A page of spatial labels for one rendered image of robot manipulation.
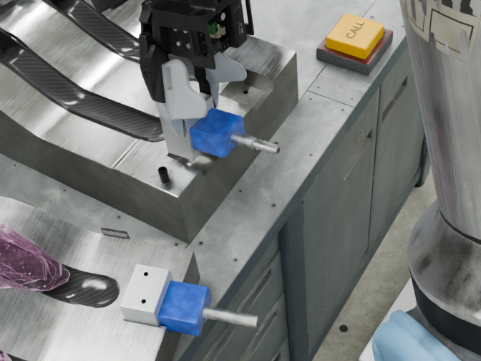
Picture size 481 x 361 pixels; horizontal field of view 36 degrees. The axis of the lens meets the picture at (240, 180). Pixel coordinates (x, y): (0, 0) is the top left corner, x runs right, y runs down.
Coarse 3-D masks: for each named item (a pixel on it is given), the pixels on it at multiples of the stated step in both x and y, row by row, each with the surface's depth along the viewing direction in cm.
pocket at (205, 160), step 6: (168, 156) 82; (174, 156) 84; (180, 156) 85; (198, 156) 85; (204, 156) 85; (210, 156) 85; (216, 156) 83; (186, 162) 85; (192, 162) 85; (198, 162) 85; (204, 162) 84; (210, 162) 83; (204, 168) 82; (204, 174) 82
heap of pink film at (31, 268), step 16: (0, 224) 76; (0, 240) 75; (16, 240) 75; (0, 256) 74; (16, 256) 74; (32, 256) 75; (48, 256) 76; (0, 272) 73; (16, 272) 74; (32, 272) 74; (48, 272) 76; (64, 272) 77; (32, 288) 75; (48, 288) 75; (0, 352) 70
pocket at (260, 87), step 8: (248, 72) 90; (248, 80) 91; (256, 80) 90; (264, 80) 89; (272, 80) 88; (224, 88) 88; (232, 88) 90; (240, 88) 92; (248, 88) 92; (256, 88) 91; (264, 88) 91; (272, 88) 89; (224, 96) 89; (232, 96) 91; (240, 96) 91; (248, 96) 91; (256, 96) 90; (264, 96) 89; (256, 104) 88
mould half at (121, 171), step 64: (128, 0) 99; (0, 64) 89; (64, 64) 92; (128, 64) 93; (256, 64) 90; (0, 128) 91; (64, 128) 87; (256, 128) 89; (128, 192) 84; (192, 192) 81
